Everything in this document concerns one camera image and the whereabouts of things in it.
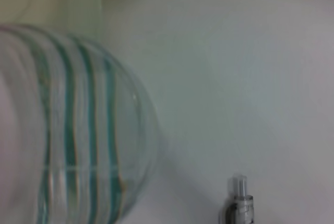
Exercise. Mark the clear green-label water bottle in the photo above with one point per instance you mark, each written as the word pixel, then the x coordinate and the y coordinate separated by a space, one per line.
pixel 65 130

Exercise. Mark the grey ballpoint pen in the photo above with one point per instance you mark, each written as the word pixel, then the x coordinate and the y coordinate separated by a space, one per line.
pixel 242 203

